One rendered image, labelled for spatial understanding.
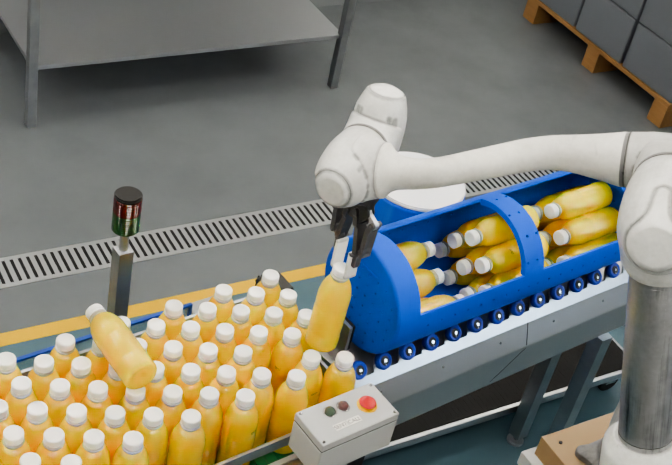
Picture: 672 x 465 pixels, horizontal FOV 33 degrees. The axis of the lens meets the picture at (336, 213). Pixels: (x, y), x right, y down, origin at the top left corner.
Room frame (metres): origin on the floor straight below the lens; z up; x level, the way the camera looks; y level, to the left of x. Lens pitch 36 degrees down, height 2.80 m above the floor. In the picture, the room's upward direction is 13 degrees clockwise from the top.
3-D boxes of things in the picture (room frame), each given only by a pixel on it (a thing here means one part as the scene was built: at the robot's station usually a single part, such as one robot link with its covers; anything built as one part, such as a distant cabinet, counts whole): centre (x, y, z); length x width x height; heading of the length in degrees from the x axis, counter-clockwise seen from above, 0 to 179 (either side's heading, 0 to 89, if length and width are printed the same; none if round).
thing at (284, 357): (1.85, 0.03, 1.00); 0.07 x 0.07 x 0.19
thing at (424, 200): (2.67, -0.20, 1.03); 0.28 x 0.28 x 0.01
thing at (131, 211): (2.01, 0.46, 1.23); 0.06 x 0.06 x 0.04
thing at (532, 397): (2.80, -0.78, 0.31); 0.06 x 0.06 x 0.63; 44
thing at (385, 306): (2.35, -0.41, 1.09); 0.88 x 0.28 x 0.28; 134
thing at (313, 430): (1.67, -0.12, 1.05); 0.20 x 0.10 x 0.10; 134
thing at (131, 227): (2.01, 0.46, 1.18); 0.06 x 0.06 x 0.05
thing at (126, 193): (2.01, 0.46, 1.18); 0.06 x 0.06 x 0.16
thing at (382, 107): (1.86, -0.04, 1.67); 0.13 x 0.11 x 0.16; 166
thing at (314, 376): (1.80, -0.02, 1.00); 0.07 x 0.07 x 0.19
